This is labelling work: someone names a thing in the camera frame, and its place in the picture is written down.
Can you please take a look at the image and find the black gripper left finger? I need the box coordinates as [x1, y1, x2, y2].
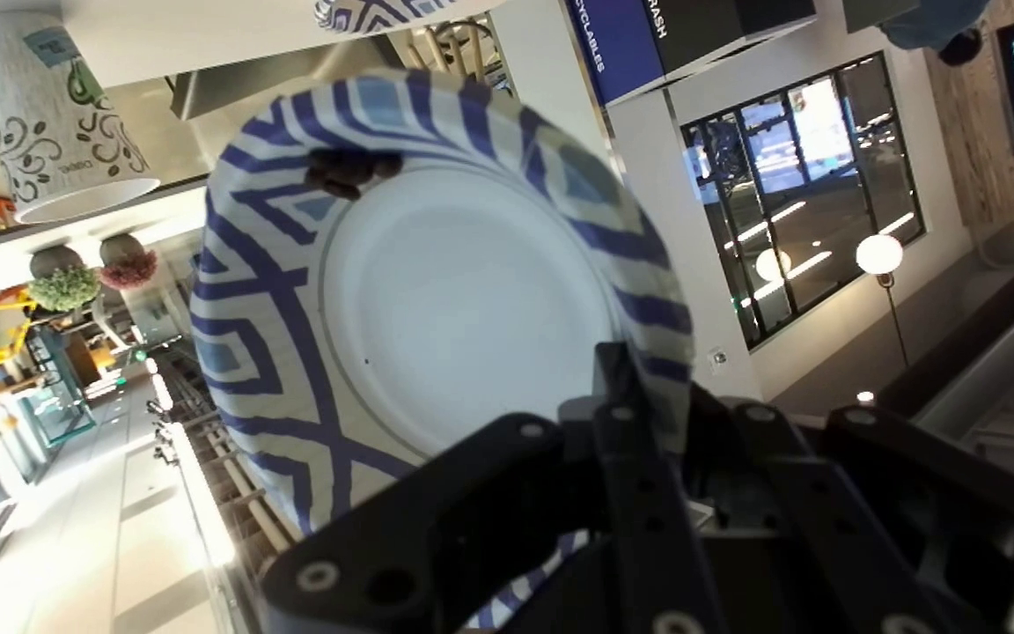
[258, 333, 727, 634]

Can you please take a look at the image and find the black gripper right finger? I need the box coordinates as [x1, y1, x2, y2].
[689, 367, 1014, 634]

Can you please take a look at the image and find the patterned paper cup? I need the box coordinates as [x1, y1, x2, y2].
[0, 12, 167, 227]

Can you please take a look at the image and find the white globe floor lamp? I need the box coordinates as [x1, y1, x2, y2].
[851, 230, 924, 370]

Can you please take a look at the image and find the black grid glass partition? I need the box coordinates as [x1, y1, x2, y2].
[679, 49, 929, 352]

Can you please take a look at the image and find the blue black kiosk cabinet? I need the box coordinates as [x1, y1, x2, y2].
[562, 0, 821, 109]

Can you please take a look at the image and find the zebra striped empty bowl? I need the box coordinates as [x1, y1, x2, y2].
[310, 0, 465, 35]

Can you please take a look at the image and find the green potted plant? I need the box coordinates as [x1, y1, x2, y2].
[27, 238, 101, 318]

